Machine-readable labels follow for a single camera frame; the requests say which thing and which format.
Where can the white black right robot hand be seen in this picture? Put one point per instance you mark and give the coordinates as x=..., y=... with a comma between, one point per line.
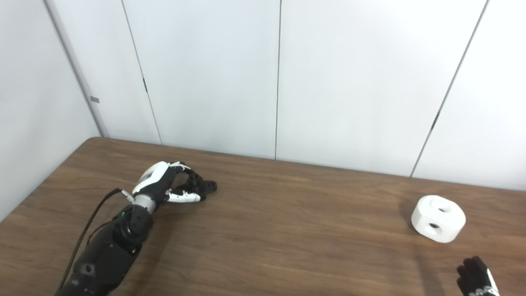
x=476, y=279

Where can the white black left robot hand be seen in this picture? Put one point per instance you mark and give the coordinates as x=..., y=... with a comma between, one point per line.
x=154, y=179

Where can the black flanged holder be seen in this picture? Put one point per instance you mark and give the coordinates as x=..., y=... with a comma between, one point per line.
x=201, y=186

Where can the round white plastic piece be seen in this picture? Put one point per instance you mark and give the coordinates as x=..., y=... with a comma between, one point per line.
x=437, y=216

